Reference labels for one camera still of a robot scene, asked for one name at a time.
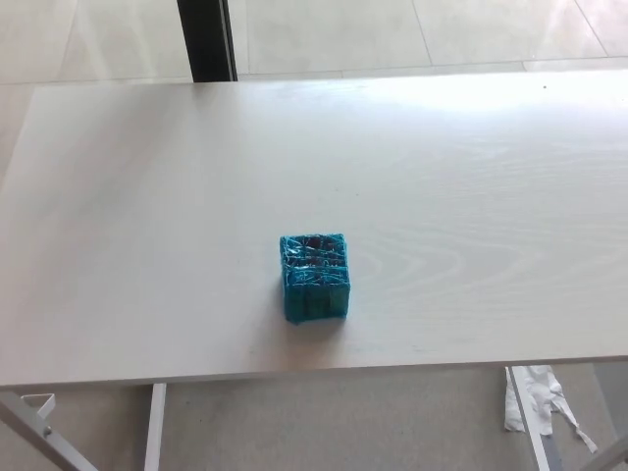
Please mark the torn white paper scrap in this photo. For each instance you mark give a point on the torn white paper scrap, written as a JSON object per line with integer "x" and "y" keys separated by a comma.
{"x": 539, "y": 392}

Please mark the white diagonal table leg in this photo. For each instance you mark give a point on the white diagonal table leg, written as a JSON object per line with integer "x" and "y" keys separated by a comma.
{"x": 34, "y": 422}

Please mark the blue plastic-wrapped pack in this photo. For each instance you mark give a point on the blue plastic-wrapped pack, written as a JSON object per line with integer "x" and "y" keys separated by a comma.
{"x": 315, "y": 279}

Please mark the black door frame post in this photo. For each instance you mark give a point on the black door frame post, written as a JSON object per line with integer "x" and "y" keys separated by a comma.
{"x": 205, "y": 39}

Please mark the white table leg with tape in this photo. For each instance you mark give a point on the white table leg with tape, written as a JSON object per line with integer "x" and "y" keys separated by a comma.
{"x": 532, "y": 427}

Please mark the white vertical table leg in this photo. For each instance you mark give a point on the white vertical table leg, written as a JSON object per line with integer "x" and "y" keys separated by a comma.
{"x": 155, "y": 427}

